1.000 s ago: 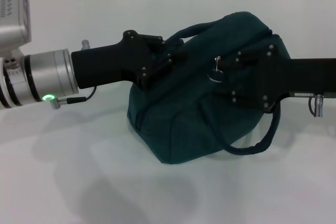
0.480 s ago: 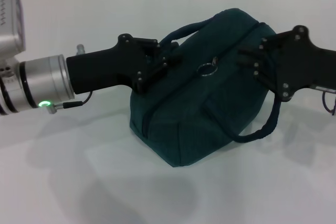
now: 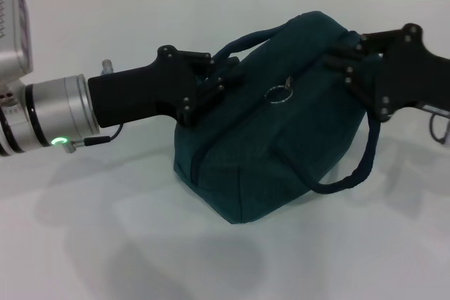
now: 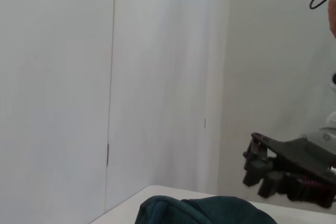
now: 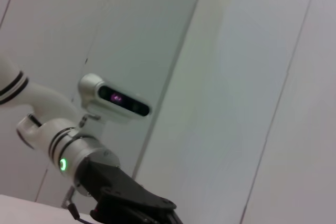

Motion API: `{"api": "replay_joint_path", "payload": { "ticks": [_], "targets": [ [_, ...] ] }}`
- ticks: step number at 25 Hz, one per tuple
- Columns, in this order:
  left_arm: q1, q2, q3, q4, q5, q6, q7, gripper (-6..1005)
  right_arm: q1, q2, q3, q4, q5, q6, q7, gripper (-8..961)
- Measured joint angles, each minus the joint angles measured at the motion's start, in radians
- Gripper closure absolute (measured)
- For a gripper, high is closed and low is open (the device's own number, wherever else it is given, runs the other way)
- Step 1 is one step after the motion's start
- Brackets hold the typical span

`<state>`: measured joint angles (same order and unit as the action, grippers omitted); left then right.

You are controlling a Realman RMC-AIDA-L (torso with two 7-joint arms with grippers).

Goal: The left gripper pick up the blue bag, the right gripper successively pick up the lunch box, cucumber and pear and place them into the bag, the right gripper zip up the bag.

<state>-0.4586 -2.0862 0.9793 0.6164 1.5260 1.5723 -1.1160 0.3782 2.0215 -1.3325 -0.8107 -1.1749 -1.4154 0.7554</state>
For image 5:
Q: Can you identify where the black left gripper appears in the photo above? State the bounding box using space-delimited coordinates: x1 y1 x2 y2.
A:
78 159 185 224

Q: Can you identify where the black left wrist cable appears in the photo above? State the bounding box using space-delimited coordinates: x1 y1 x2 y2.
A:
64 197 97 224

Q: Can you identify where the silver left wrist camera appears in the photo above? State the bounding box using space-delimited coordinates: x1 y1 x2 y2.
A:
78 73 153 125

